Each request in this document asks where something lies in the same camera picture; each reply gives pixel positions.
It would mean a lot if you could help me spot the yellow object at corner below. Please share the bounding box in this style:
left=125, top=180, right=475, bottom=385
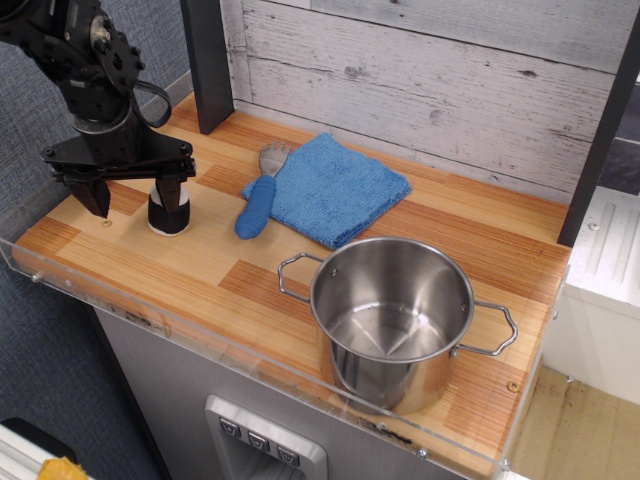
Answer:
left=36, top=457, right=90, bottom=480

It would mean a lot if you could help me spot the grey toy cabinet front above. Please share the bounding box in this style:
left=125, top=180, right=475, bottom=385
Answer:
left=97, top=311, right=454, bottom=479

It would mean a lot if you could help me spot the dark grey post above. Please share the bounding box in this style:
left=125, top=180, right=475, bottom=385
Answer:
left=557, top=13, right=639, bottom=247
left=180, top=0, right=235, bottom=134

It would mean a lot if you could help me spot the black cable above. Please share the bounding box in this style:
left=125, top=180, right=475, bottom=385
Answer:
left=130, top=78, right=172, bottom=129

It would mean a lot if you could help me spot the dark grey right post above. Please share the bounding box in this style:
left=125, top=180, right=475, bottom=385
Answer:
left=557, top=13, right=639, bottom=247

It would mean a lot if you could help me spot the plush sushi roll toy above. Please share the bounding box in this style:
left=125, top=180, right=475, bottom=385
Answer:
left=147, top=185, right=191, bottom=237

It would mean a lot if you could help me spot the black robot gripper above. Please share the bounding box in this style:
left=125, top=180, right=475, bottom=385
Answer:
left=41, top=113, right=196, bottom=218

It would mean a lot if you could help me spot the blue handled metal spork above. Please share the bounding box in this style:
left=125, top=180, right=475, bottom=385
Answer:
left=234, top=141, right=291, bottom=240

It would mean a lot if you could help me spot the dark grey left post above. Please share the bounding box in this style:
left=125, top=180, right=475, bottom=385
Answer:
left=180, top=0, right=235, bottom=134

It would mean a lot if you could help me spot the silver dispenser panel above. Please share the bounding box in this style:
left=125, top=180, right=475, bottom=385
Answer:
left=205, top=395, right=329, bottom=479

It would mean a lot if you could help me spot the clear acrylic guard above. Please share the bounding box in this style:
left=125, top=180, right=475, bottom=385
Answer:
left=0, top=69, right=571, bottom=476

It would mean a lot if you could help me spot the blue folded cloth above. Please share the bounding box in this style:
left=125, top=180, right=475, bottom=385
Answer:
left=242, top=133, right=411, bottom=250

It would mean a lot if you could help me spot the white toy sink counter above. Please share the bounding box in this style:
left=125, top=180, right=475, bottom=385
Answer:
left=542, top=187, right=639, bottom=404

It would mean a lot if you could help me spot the stainless steel pot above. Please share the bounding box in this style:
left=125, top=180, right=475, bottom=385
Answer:
left=277, top=236, right=518, bottom=415

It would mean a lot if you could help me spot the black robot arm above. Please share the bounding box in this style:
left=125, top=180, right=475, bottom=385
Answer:
left=1, top=1, right=196, bottom=219

